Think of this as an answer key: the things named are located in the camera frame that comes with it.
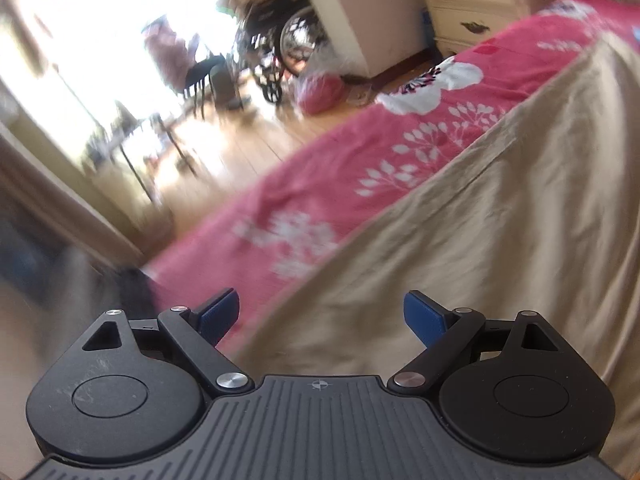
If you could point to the folding table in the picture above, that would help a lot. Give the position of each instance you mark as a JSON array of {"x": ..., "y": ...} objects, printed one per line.
[{"x": 117, "y": 130}]

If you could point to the pink floral blanket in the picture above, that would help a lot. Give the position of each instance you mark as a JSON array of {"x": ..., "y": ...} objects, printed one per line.
[{"x": 325, "y": 180}]

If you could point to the beige pants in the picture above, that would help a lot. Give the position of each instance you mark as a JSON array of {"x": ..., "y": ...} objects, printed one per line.
[{"x": 500, "y": 235}]

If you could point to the black chair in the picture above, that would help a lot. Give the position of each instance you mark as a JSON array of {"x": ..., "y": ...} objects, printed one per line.
[{"x": 205, "y": 67}]

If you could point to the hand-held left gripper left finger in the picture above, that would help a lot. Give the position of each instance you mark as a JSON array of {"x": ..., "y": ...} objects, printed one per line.
[{"x": 220, "y": 315}]

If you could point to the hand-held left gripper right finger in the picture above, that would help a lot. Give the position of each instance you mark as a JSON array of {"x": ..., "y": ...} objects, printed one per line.
[{"x": 425, "y": 317}]

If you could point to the cream nightstand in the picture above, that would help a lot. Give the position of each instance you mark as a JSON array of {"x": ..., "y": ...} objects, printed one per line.
[{"x": 470, "y": 5}]

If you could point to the pink bag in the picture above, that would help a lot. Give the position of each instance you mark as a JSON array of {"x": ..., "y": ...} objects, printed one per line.
[{"x": 320, "y": 92}]

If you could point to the wheelchair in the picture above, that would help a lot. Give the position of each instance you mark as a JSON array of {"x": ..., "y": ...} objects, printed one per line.
[{"x": 300, "y": 35}]

